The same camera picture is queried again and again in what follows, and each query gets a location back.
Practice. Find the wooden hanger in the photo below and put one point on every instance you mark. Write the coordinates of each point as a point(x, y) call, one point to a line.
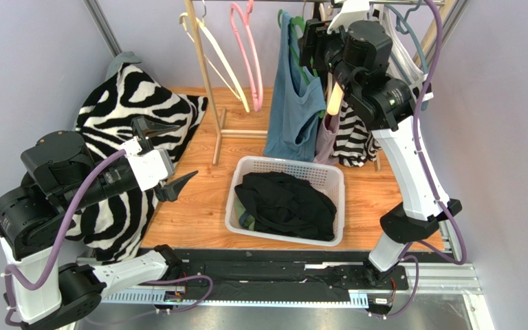
point(333, 93)

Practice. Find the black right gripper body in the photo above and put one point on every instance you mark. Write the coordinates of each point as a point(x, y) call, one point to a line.
point(312, 40)

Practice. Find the lilac ribbed tank top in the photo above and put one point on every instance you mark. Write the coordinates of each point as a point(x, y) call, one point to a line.
point(325, 140)

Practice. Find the wooden clothes rack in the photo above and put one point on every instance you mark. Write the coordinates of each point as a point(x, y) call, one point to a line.
point(450, 12)

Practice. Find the white perforated plastic basket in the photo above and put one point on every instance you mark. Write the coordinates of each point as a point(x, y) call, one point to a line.
point(328, 180)

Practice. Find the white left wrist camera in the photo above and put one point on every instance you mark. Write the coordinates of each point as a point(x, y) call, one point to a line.
point(150, 165)

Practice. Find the teal wire hanger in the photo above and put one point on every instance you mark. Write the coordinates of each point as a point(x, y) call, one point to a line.
point(405, 67)

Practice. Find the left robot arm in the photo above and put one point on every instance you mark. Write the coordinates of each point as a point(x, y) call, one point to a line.
point(35, 218)

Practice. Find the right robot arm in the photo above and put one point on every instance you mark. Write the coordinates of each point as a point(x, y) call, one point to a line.
point(358, 58)

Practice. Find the zebra print blanket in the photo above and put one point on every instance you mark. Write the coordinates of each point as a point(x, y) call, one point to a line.
point(114, 228)

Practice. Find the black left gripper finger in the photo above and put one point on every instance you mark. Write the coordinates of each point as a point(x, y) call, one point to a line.
point(145, 129)
point(169, 191)

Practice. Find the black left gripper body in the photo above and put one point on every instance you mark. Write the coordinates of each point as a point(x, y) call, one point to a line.
point(114, 179)

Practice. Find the green tank top navy trim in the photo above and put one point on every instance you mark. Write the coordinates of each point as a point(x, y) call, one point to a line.
point(245, 219)

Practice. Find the black mounting rail base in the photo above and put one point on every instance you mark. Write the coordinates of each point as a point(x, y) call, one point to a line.
point(292, 278)

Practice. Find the blue ribbed tank top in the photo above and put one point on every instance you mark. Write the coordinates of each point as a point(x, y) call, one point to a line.
point(297, 101)

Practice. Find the green hanger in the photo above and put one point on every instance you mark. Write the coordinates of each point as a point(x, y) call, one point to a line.
point(297, 25)

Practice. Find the black white striped tank top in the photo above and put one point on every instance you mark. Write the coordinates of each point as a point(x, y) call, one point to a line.
point(354, 144)

